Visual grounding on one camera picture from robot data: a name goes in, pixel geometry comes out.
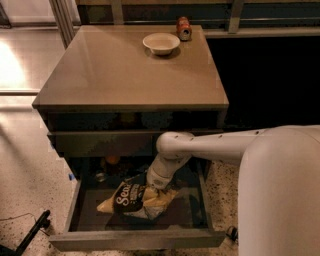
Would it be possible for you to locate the small round metal cup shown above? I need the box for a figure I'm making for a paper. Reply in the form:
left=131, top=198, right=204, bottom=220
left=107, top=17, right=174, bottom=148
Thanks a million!
left=95, top=172, right=107, bottom=182

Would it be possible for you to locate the grey top drawer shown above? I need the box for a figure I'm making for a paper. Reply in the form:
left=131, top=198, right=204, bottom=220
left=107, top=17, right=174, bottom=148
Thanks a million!
left=48, top=130, right=163, bottom=158

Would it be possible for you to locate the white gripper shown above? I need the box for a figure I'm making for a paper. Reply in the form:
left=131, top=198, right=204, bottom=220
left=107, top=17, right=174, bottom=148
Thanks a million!
left=142, top=166, right=178, bottom=210

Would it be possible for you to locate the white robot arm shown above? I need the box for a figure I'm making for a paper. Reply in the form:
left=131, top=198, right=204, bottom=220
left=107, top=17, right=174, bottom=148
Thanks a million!
left=147, top=125, right=320, bottom=256

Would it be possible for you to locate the orange fruit in drawer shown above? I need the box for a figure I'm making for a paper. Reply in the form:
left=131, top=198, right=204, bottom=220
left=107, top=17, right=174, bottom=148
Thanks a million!
left=105, top=156, right=120, bottom=165

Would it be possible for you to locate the orange soda can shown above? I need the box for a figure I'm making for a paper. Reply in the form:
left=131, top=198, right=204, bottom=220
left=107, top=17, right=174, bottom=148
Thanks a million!
left=176, top=17, right=192, bottom=41

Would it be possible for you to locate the open grey middle drawer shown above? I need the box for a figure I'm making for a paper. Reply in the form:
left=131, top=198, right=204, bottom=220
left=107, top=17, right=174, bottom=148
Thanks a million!
left=49, top=160, right=224, bottom=251

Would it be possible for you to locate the brown chip bag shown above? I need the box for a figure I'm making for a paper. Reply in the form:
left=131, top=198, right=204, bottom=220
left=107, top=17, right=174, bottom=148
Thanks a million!
left=97, top=182, right=167, bottom=220

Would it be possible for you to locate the grey drawer cabinet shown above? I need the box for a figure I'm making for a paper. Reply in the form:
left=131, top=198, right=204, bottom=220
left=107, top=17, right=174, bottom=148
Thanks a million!
left=33, top=25, right=229, bottom=178

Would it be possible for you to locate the black power strip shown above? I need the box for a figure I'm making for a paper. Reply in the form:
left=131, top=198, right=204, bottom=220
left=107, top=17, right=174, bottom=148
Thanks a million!
left=226, top=226, right=238, bottom=242

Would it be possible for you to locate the white bowl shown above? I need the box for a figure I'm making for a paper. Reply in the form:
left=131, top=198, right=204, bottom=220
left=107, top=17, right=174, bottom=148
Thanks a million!
left=143, top=33, right=180, bottom=56

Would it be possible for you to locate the black stand leg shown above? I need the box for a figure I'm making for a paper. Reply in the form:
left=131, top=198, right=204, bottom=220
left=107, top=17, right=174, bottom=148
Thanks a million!
left=0, top=210, right=51, bottom=256

